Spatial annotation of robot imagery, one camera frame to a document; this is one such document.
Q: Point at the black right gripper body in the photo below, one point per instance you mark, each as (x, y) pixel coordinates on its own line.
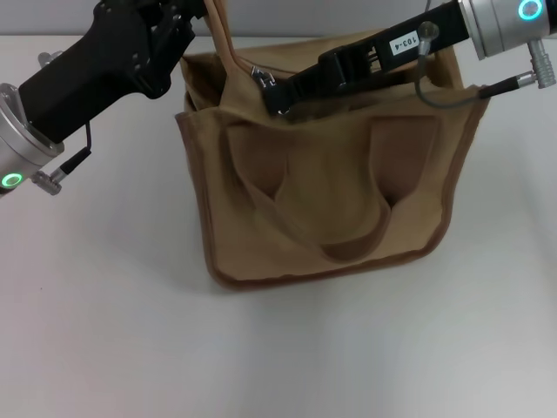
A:
(418, 43)

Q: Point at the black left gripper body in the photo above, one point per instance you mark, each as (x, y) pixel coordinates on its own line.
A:
(95, 69)

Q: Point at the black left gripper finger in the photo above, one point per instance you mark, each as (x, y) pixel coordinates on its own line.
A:
(172, 41)
(183, 6)

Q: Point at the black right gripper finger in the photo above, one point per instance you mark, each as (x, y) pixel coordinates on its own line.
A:
(322, 76)

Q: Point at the silver metal zipper pull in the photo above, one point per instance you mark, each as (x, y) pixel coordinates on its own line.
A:
(263, 78)

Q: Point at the khaki canvas food bag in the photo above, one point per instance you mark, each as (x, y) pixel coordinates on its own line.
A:
(326, 196)

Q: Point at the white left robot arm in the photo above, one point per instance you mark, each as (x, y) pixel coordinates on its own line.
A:
(22, 143)

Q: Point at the silver round connector plug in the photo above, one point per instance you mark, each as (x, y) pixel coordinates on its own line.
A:
(50, 59)

